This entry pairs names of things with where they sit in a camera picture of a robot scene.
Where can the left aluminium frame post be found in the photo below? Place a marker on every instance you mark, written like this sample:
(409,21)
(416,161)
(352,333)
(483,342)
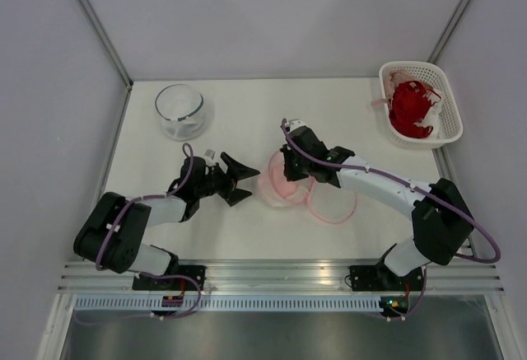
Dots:
(103,38)

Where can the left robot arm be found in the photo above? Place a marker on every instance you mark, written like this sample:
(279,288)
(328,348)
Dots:
(112,236)

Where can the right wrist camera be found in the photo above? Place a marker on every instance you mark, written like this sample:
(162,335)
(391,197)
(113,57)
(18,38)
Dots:
(295,124)

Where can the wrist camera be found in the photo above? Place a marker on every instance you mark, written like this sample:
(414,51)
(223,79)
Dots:
(210,154)
(295,124)

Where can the blue-rimmed mesh laundry bag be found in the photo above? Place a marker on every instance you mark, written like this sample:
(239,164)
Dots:
(181,110)

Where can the aluminium mounting rail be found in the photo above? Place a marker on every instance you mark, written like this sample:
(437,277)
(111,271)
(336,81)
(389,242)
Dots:
(304,276)

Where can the white slotted cable duct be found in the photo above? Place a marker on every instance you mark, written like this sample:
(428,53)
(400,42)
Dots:
(229,303)

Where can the right aluminium frame post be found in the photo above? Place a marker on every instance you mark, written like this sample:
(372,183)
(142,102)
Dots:
(451,26)

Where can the pink mesh laundry bag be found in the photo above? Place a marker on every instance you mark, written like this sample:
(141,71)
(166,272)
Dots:
(322,201)

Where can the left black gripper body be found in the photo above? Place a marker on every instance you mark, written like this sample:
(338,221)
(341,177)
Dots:
(217,182)

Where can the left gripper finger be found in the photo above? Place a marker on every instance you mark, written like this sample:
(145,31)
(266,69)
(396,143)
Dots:
(236,170)
(236,196)

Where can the white plastic basket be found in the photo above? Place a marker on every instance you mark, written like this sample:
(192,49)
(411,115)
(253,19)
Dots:
(444,117)

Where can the red bra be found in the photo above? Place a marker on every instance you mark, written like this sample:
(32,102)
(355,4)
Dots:
(410,106)

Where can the pale pink garment in basket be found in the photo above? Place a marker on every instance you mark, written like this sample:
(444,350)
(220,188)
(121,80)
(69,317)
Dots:
(390,82)

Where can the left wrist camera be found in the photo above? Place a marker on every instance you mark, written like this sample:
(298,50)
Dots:
(210,154)

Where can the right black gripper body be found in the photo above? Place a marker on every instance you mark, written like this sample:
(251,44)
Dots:
(295,168)

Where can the pink bra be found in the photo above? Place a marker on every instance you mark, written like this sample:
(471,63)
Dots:
(290,192)

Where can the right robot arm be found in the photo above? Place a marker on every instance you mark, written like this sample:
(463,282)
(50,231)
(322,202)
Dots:
(439,216)

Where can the aluminium frame post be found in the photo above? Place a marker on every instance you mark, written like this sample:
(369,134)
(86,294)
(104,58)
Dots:
(451,26)
(103,38)

